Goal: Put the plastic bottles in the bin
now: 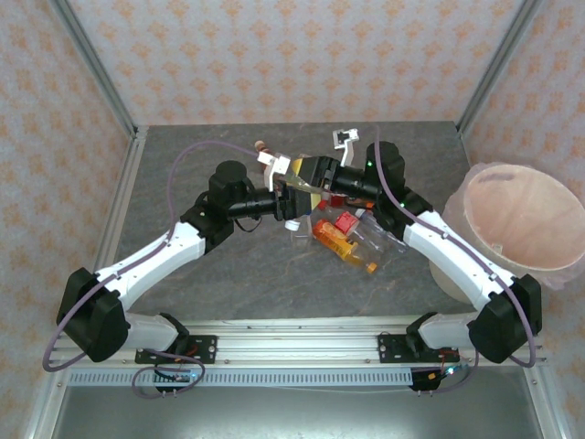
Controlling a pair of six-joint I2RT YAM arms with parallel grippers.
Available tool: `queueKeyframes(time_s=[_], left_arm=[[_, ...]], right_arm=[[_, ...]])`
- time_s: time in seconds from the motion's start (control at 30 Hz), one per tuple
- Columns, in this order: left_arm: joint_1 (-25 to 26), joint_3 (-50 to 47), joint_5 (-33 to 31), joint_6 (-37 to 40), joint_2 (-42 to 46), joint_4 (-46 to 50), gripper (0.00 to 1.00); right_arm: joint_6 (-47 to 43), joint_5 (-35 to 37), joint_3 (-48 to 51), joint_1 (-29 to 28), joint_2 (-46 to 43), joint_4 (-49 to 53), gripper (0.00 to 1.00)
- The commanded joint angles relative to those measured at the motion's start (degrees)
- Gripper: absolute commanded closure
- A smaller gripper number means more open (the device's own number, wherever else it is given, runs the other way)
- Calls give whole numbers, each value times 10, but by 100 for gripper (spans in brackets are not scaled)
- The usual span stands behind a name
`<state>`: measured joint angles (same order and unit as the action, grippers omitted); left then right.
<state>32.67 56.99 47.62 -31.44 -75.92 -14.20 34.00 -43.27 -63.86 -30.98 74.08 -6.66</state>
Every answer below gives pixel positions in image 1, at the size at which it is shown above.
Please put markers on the orange drink bottle yellow label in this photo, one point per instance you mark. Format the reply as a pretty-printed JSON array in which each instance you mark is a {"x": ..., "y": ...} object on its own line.
[{"x": 333, "y": 238}]

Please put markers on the small red label bottle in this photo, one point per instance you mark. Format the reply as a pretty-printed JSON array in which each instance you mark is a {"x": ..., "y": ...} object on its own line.
[{"x": 346, "y": 222}]

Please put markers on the brown label bottle brown cap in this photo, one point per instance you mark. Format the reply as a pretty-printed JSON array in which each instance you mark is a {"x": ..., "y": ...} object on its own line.
[{"x": 260, "y": 147}]

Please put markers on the clear ribbed bottle white cap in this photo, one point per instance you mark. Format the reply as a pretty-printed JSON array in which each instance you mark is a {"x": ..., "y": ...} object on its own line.
[{"x": 379, "y": 235}]

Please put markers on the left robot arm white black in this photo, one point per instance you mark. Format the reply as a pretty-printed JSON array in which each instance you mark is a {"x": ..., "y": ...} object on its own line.
[{"x": 151, "y": 260}]

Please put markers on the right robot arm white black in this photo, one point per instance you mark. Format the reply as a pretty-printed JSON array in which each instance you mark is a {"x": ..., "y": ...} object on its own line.
[{"x": 457, "y": 256}]

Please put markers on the beige bin with pink liner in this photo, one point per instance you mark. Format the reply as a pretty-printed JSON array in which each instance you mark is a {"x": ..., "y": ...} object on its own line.
[{"x": 525, "y": 219}]

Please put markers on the grey metal shelf panel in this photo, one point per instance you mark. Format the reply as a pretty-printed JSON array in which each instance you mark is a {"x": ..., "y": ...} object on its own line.
[{"x": 292, "y": 411}]

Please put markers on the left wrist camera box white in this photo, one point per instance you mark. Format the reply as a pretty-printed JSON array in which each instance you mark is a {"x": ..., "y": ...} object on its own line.
[{"x": 274, "y": 161}]

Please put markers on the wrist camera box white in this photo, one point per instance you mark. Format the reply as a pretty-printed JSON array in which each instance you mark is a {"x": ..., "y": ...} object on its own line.
[
  {"x": 343, "y": 137},
  {"x": 274, "y": 161}
]

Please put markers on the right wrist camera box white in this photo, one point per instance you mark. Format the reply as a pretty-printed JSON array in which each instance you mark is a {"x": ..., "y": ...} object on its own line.
[{"x": 343, "y": 137}]

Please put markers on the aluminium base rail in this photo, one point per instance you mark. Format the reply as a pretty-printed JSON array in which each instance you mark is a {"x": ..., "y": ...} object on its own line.
[{"x": 297, "y": 347}]

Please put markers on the aluminium frame post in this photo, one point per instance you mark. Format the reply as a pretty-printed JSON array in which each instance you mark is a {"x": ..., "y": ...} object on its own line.
[
  {"x": 91, "y": 64},
  {"x": 498, "y": 64}
]

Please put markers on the aluminium frame leg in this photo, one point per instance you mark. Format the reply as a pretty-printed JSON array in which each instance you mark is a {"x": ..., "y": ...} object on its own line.
[
  {"x": 548, "y": 411},
  {"x": 43, "y": 411}
]

